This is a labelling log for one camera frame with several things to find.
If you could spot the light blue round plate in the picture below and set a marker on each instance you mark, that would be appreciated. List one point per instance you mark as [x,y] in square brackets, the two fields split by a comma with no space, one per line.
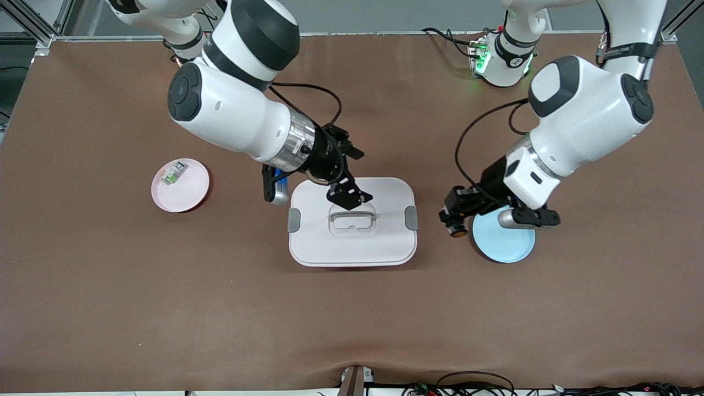
[503,245]

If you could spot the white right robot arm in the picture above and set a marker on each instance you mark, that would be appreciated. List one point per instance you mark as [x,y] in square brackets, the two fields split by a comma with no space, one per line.
[231,110]

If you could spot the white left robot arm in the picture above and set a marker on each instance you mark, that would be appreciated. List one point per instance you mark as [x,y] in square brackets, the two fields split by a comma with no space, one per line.
[583,115]

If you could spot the grey metal camera mount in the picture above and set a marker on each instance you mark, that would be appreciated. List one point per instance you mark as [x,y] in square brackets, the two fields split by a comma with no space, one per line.
[355,382]

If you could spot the silver table edge rail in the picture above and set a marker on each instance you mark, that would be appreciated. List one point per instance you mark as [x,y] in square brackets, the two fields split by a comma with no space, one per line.
[357,34]

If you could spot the aluminium frame strut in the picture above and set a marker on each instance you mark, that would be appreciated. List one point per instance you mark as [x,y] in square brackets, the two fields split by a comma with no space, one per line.
[674,27]
[44,37]

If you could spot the white lidded storage box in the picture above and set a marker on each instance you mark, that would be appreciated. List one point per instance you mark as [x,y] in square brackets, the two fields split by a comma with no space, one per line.
[352,247]

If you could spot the grey box latch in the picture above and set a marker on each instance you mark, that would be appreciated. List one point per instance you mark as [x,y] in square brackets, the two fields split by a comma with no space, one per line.
[411,218]
[294,220]

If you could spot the black switch orange button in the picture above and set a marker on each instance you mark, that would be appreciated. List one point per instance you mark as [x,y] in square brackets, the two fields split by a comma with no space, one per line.
[457,230]

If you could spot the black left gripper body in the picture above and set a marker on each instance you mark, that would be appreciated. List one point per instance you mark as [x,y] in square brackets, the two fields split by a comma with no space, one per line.
[491,183]

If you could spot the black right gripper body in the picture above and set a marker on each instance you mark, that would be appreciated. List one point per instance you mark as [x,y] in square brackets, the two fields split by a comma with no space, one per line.
[326,158]

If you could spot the pink round plate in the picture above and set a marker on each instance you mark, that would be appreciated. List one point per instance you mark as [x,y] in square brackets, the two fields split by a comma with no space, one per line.
[187,192]

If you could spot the brown table mat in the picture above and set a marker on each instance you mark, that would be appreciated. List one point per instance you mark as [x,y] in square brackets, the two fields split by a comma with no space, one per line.
[352,319]

